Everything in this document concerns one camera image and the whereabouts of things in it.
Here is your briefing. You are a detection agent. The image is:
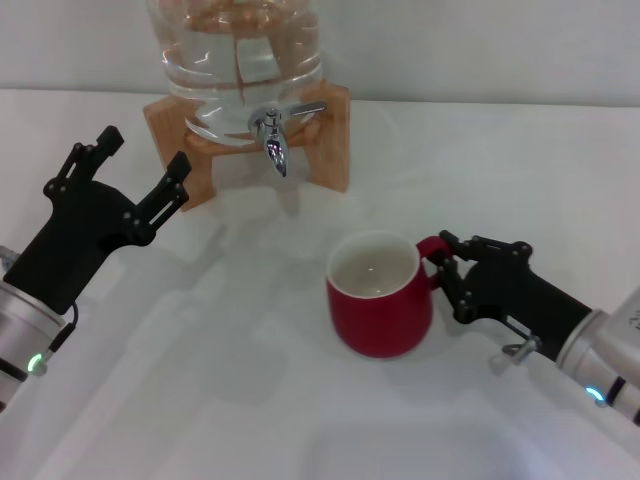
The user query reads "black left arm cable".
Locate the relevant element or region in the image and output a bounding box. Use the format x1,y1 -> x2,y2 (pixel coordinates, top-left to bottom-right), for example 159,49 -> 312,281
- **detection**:
42,299 -> 82,359

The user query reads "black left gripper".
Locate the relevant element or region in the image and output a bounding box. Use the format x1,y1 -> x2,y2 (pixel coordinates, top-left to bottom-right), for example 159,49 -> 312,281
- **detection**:
2,125 -> 194,316

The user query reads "wooden dispenser stand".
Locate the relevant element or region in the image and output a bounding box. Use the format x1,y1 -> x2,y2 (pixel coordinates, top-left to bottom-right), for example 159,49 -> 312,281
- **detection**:
143,82 -> 352,213

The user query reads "red cup white inside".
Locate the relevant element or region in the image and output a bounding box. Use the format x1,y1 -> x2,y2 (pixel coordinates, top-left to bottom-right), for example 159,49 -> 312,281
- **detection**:
325,229 -> 452,360

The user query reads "white black wrist camera box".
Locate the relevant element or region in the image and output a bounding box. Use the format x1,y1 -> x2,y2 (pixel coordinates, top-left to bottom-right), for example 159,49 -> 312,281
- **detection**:
609,298 -> 640,354

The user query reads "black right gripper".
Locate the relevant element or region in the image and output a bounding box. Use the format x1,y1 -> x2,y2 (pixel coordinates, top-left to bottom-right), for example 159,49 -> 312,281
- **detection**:
433,229 -> 602,362

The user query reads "glass water dispenser jar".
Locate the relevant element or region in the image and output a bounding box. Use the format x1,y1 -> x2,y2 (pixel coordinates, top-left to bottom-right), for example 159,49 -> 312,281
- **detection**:
144,0 -> 326,149

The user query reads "chrome faucet with lever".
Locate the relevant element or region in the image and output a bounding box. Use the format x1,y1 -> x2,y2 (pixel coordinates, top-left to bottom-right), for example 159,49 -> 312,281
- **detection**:
248,99 -> 329,178

